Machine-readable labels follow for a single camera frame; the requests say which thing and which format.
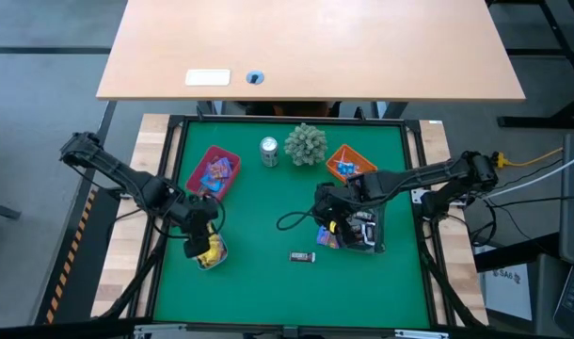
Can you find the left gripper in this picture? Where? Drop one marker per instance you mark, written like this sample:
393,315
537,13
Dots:
197,214

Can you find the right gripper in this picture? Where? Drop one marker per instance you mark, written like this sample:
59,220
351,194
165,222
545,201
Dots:
341,203

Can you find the brown Hershey's chocolate bar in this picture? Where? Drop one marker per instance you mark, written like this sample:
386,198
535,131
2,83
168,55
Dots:
368,240
302,256
367,230

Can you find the yellow Sour Patch packet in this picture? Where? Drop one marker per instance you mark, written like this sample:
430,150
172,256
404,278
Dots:
215,252

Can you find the blue lollipop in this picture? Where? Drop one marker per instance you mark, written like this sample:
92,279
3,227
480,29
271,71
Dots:
353,166
341,167
347,170

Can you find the blue rainbow candy packet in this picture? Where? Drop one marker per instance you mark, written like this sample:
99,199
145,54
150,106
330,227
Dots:
212,182

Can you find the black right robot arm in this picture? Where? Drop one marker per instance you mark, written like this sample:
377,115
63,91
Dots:
423,174

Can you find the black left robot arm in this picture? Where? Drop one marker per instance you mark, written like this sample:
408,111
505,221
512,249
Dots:
127,176

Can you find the purple candy packet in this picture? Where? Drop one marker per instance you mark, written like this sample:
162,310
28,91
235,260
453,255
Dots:
325,237

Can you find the teal plastic bin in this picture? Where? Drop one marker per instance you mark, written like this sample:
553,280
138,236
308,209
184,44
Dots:
224,252

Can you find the grey translucent plastic bin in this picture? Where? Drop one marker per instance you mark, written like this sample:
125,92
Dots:
380,235

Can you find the orange plastic basket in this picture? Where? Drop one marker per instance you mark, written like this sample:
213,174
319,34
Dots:
367,165

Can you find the green table mat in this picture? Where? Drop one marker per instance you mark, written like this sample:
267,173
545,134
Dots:
291,292

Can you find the red plastic bin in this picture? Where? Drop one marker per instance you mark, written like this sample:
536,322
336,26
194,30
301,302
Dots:
211,151

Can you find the artificial plant in pot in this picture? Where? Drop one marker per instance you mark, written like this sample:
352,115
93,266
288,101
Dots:
306,145

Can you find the silver soda can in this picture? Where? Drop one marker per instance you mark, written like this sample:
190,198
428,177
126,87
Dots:
269,152

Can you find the black yellow hazard strip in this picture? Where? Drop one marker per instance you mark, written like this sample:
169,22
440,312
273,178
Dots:
70,254

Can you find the white pad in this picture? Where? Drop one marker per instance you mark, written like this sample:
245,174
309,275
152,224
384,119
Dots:
208,77

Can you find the light wooden desk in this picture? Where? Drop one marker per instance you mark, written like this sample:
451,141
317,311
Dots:
310,42

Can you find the black furniture foot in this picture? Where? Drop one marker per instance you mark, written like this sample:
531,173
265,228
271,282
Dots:
2,210

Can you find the black table base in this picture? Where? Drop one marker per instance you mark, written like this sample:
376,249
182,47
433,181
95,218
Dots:
527,121

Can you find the silver metal bracket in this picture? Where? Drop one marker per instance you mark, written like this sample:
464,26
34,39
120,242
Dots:
421,334
160,329

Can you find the black table frame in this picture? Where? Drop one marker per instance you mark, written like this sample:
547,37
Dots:
291,119

